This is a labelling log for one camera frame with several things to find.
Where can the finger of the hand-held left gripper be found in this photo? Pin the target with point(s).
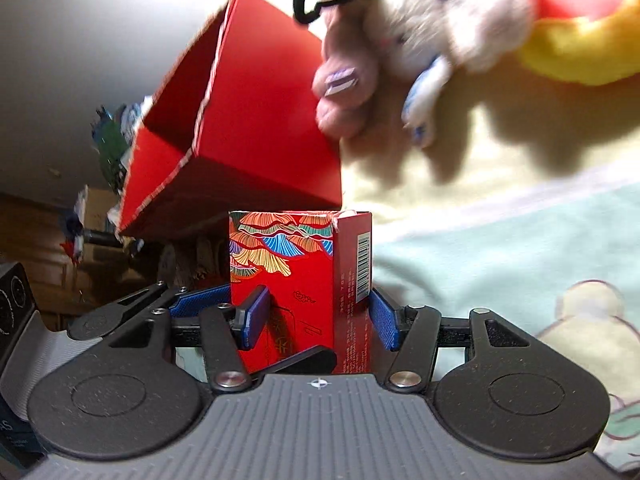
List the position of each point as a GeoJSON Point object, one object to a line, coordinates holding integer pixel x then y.
{"type": "Point", "coordinates": [200, 302]}

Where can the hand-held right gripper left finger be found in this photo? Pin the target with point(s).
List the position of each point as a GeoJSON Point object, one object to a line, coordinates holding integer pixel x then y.
{"type": "Point", "coordinates": [257, 316]}

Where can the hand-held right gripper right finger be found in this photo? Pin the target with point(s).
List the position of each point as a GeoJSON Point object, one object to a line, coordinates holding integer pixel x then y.
{"type": "Point", "coordinates": [382, 321]}

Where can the small red printed box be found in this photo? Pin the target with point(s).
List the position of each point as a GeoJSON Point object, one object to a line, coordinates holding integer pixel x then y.
{"type": "Point", "coordinates": [300, 300]}

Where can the large red cardboard box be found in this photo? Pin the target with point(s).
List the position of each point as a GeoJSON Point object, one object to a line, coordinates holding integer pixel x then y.
{"type": "Point", "coordinates": [260, 110]}

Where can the bear print bed sheet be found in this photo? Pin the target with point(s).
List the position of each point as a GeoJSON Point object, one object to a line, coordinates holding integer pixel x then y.
{"type": "Point", "coordinates": [475, 240]}

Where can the red blue white object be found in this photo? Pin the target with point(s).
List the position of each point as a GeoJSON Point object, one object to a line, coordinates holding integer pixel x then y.
{"type": "Point", "coordinates": [74, 230]}

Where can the dark green cloth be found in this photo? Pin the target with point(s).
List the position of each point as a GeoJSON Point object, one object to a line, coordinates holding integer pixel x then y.
{"type": "Point", "coordinates": [111, 145]}

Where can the pink plush toy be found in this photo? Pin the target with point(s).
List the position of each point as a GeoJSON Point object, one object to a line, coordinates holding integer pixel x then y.
{"type": "Point", "coordinates": [345, 105]}

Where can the white plush bunny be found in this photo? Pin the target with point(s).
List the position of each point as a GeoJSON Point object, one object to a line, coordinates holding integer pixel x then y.
{"type": "Point", "coordinates": [415, 35]}

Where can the red and yellow plush toy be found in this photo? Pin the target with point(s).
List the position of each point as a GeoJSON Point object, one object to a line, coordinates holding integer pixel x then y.
{"type": "Point", "coordinates": [575, 55]}

